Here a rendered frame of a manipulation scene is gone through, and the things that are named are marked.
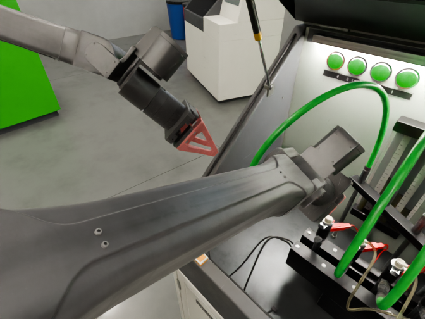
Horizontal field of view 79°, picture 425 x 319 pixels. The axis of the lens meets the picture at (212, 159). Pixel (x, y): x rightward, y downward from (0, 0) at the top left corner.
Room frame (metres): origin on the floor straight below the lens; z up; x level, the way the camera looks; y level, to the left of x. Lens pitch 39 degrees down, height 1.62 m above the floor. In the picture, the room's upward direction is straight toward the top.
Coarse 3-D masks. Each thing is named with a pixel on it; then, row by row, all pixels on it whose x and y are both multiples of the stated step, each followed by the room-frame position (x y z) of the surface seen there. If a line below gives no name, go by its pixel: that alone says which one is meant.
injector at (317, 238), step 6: (324, 222) 0.40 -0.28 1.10; (318, 228) 0.41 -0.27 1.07; (324, 228) 0.39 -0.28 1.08; (330, 228) 0.39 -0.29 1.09; (318, 234) 0.40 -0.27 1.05; (324, 234) 0.39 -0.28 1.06; (318, 240) 0.38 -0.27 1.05; (324, 240) 0.39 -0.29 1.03; (312, 246) 0.41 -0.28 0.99; (318, 246) 0.39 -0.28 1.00
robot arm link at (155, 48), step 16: (160, 32) 0.45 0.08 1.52; (96, 48) 0.43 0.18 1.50; (144, 48) 0.44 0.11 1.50; (160, 48) 0.43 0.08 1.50; (176, 48) 0.43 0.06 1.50; (96, 64) 0.41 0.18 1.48; (112, 64) 0.41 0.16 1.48; (128, 64) 0.44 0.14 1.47; (160, 64) 0.42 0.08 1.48; (176, 64) 0.43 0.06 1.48
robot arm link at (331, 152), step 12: (336, 132) 0.32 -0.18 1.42; (324, 144) 0.31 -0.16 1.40; (336, 144) 0.30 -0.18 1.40; (348, 144) 0.30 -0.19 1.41; (312, 156) 0.30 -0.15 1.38; (324, 156) 0.30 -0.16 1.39; (336, 156) 0.29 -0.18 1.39; (348, 156) 0.30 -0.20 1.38; (324, 168) 0.28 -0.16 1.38; (336, 168) 0.30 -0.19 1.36; (300, 204) 0.23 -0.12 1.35
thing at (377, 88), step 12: (348, 84) 0.48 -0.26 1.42; (360, 84) 0.48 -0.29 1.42; (372, 84) 0.49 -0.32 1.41; (324, 96) 0.45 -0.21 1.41; (384, 96) 0.51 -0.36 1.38; (300, 108) 0.44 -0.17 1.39; (384, 108) 0.52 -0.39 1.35; (288, 120) 0.43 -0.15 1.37; (384, 120) 0.53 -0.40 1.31; (276, 132) 0.42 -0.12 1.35; (384, 132) 0.53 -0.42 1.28; (264, 144) 0.42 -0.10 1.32; (372, 156) 0.54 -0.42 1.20
